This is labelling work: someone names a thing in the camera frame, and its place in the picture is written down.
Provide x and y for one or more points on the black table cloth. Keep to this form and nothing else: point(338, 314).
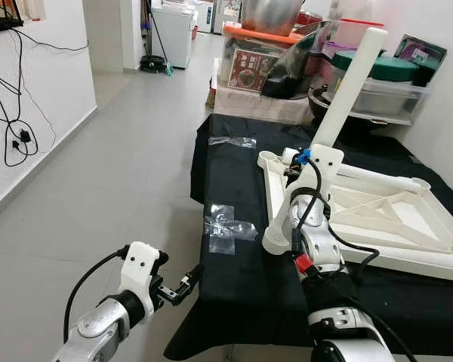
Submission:
point(241, 286)

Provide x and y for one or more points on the crossed clear tape patch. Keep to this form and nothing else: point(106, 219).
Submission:
point(225, 226)

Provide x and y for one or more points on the clear tape strip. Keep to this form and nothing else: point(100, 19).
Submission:
point(234, 142)

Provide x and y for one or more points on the black wok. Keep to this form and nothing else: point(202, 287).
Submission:
point(317, 102)

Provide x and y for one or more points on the beige patterned cloth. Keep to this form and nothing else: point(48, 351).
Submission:
point(257, 105)

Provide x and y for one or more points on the black plastic bag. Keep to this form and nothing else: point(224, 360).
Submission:
point(294, 72)

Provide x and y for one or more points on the red printed food box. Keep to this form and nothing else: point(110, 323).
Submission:
point(253, 69)

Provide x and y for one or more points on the white plastic table top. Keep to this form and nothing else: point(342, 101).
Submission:
point(408, 219)

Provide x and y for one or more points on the clear plastic container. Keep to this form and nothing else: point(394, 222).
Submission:
point(392, 98)

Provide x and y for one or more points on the green pot with lid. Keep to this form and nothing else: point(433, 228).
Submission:
point(392, 68)

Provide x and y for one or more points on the clear container red lid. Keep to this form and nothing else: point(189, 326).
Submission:
point(351, 36)

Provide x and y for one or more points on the clear storage box orange lid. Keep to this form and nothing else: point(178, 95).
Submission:
point(245, 30)

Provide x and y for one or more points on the steel cooking pot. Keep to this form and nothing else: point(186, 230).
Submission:
point(272, 15)

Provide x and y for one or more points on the dark purple printed box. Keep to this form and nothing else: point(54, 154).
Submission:
point(423, 53)

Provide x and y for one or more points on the black power adapter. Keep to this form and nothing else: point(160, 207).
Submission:
point(25, 136)

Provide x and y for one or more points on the white appliance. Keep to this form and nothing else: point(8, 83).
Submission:
point(174, 38)

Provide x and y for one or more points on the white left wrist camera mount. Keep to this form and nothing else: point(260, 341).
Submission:
point(140, 260)

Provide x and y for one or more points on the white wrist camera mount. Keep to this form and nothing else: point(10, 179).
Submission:
point(140, 260)
point(325, 162)

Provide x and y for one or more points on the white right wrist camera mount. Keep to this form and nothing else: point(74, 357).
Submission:
point(325, 162)

